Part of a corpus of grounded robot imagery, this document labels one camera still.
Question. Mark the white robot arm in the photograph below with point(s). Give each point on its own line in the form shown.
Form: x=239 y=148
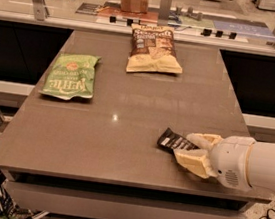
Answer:
x=261 y=166

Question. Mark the colourful floor mat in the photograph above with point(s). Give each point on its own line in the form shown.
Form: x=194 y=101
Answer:
x=246 y=28

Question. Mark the green kettle chip bag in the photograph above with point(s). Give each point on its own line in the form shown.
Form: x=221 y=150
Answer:
x=71 y=76

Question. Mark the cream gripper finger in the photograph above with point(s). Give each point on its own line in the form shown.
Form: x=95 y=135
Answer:
x=195 y=161
x=204 y=141

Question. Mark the black rxbar chocolate bar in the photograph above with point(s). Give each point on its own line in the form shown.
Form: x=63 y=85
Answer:
x=170 y=141

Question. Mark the middle metal glass bracket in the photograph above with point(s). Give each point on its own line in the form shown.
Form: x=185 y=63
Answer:
x=163 y=13

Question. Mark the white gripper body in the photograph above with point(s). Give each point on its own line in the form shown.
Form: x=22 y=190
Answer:
x=231 y=160

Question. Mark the brown chip bag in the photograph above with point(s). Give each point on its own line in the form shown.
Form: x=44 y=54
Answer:
x=153 y=50

